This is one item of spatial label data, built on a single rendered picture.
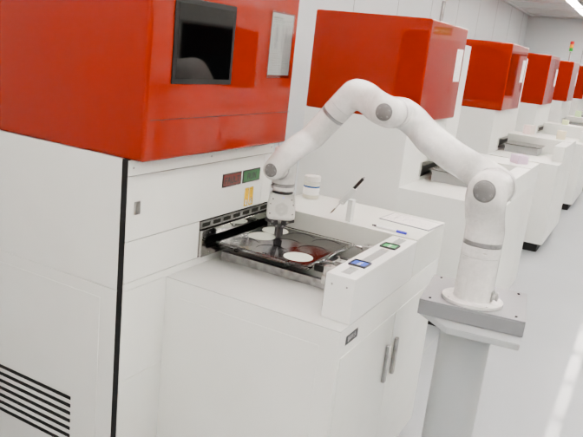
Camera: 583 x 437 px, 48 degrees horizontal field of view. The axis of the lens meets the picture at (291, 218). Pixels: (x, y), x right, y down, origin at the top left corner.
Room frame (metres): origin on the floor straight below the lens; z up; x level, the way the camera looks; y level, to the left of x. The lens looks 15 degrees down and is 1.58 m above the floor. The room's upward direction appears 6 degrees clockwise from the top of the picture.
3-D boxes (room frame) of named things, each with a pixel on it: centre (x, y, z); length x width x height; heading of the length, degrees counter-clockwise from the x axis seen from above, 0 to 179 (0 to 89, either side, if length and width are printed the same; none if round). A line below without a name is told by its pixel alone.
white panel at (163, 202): (2.19, 0.29, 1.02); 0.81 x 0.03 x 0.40; 153
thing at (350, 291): (2.03, -0.29, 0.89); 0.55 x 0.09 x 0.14; 153
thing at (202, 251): (2.34, 0.20, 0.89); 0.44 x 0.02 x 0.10; 153
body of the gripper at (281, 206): (2.32, 0.04, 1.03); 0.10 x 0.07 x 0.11; 97
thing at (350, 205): (2.43, -0.20, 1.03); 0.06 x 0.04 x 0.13; 63
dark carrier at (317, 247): (2.26, 0.01, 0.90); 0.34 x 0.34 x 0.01; 63
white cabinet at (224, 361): (2.28, -0.12, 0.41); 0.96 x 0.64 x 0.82; 153
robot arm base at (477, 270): (1.97, -0.60, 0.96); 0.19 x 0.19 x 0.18
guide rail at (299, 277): (2.12, 0.01, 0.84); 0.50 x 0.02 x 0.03; 63
